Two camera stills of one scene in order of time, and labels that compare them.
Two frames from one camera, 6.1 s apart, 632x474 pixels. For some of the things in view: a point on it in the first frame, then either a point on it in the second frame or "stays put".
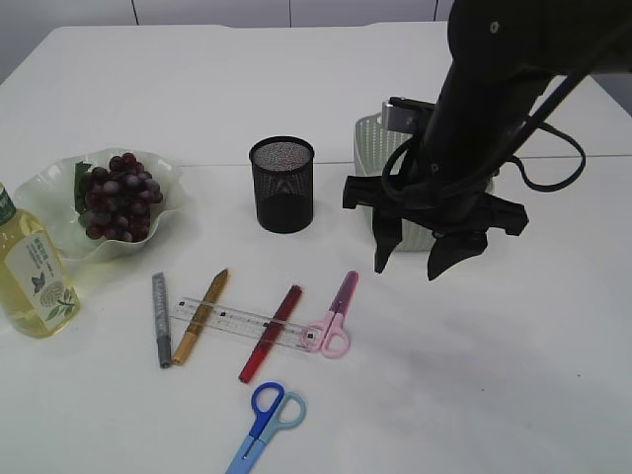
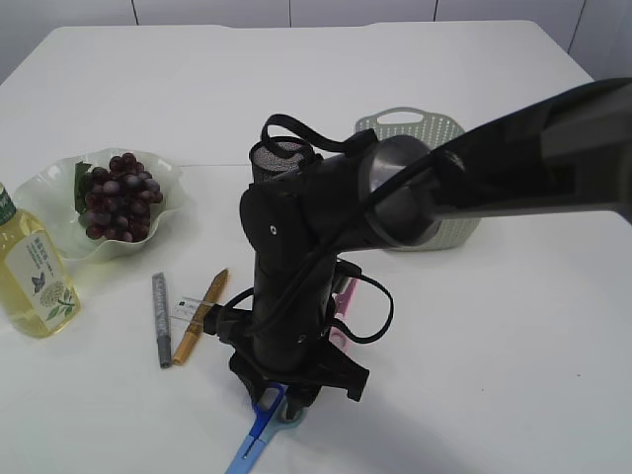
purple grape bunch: [115, 201] stays put
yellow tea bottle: [35, 288] stays put
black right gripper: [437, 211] to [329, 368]
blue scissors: [275, 410] stays put
